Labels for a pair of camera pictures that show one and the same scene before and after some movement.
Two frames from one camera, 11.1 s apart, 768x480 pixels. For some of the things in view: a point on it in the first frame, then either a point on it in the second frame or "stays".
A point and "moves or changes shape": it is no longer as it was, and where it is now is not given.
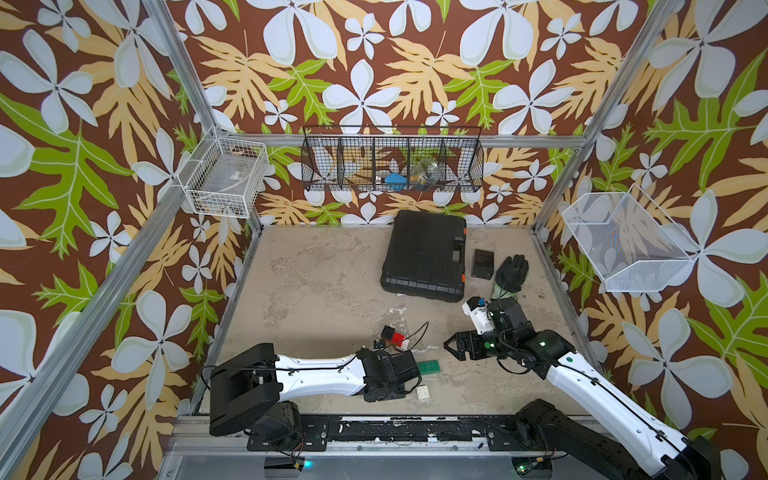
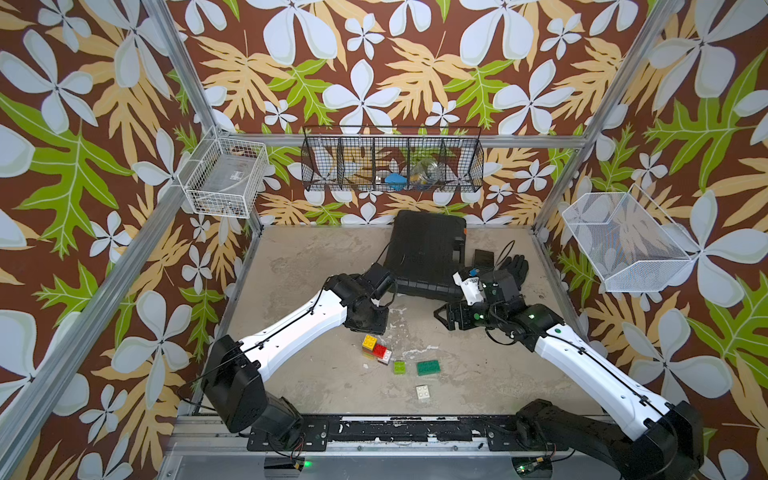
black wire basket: [438, 159] stays
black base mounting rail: [316, 433] stays
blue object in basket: [396, 181] stays
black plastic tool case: [425, 256] stays
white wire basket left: [224, 177] stays
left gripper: [399, 392] -> [380, 326]
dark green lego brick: [429, 367] stays
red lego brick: [398, 338] moves or changes shape
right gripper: [470, 338] -> [452, 307]
